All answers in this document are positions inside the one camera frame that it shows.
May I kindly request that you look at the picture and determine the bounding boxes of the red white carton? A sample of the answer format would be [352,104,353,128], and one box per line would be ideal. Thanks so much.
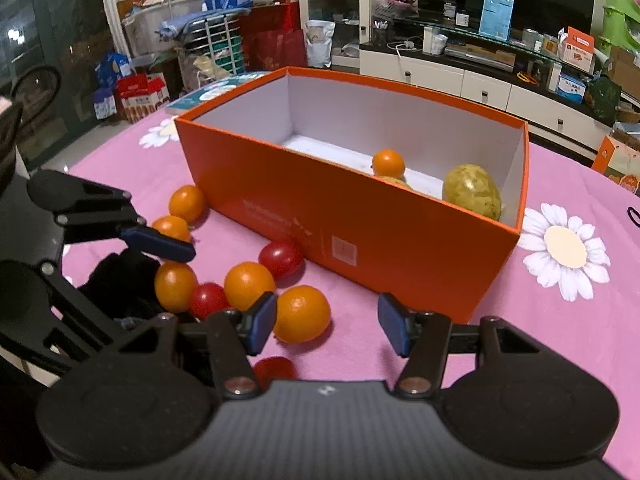
[116,72,171,123]

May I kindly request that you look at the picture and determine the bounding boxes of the orange gift carton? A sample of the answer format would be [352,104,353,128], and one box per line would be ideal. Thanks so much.
[591,135,640,196]

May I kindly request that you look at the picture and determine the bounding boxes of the white container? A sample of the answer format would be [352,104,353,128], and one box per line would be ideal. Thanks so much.
[422,25,448,56]

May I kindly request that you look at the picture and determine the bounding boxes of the brown cardboard box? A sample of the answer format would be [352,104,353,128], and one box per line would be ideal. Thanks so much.
[607,45,640,96]

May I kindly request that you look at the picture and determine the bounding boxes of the red paper bag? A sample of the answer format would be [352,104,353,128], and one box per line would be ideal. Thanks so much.
[239,2,307,73]

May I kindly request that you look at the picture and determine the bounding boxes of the yellow passion fruit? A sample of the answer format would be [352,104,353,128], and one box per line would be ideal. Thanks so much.
[378,175,415,192]
[442,162,503,222]

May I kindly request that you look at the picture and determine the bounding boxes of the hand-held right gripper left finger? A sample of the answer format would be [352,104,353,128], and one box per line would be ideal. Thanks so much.
[117,291,279,401]

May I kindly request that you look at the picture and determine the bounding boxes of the green plastic rack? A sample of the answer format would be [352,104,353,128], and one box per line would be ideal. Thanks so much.
[597,0,640,53]

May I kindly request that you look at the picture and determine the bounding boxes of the white black television stand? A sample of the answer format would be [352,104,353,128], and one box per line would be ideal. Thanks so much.
[359,7,621,153]

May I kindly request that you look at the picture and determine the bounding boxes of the small orange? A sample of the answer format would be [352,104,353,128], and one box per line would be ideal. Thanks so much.
[151,215,192,243]
[168,185,207,224]
[154,261,199,314]
[223,261,277,312]
[371,149,406,180]
[272,285,332,345]

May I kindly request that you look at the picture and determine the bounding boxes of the silver media player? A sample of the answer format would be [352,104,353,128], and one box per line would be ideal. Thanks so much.
[445,42,516,68]

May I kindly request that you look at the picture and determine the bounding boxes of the dark glass window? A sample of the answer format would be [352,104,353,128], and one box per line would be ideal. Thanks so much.
[0,0,118,171]

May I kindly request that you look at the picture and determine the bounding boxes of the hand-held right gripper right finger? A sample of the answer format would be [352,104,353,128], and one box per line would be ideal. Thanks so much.
[377,292,549,402]

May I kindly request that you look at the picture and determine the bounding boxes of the teal book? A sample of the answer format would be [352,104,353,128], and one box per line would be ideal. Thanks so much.
[165,71,271,115]

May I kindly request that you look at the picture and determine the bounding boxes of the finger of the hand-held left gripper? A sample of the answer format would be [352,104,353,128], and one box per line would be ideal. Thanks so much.
[27,169,197,264]
[42,261,123,348]

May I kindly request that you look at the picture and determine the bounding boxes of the dark green bag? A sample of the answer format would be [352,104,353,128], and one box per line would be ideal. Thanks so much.
[585,76,622,126]

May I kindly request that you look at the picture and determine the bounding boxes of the orange cardboard box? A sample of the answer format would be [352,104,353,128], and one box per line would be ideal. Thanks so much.
[174,66,531,325]

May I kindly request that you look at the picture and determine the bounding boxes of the blue white small box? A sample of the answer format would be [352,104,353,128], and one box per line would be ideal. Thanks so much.
[556,72,588,103]

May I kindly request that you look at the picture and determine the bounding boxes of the chrome wire rack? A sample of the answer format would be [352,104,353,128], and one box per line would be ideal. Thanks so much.
[182,12,248,86]

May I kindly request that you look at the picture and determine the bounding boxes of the blue white carton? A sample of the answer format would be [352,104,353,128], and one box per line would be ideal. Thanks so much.
[93,52,132,121]

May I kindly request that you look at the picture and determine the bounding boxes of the blue leaflet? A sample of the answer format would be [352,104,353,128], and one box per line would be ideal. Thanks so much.
[478,0,515,41]

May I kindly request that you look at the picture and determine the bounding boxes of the white foil pouch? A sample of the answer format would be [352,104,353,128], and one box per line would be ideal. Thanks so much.
[305,20,335,68]

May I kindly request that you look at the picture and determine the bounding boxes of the clear storage bin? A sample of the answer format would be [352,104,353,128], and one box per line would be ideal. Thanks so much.
[120,0,211,56]

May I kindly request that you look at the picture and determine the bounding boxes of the red cherry tomato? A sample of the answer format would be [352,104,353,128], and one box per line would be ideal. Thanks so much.
[258,239,305,280]
[252,356,297,386]
[189,282,231,320]

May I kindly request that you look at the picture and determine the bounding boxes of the black fuzzy cloth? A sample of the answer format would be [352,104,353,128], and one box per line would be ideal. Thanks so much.
[77,249,168,322]

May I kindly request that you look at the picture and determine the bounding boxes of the pink daisy tablecloth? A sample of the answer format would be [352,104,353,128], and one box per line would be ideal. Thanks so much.
[60,105,640,480]

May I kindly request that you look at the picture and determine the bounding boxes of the orange white small box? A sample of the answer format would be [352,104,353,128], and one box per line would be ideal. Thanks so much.
[557,26,597,75]

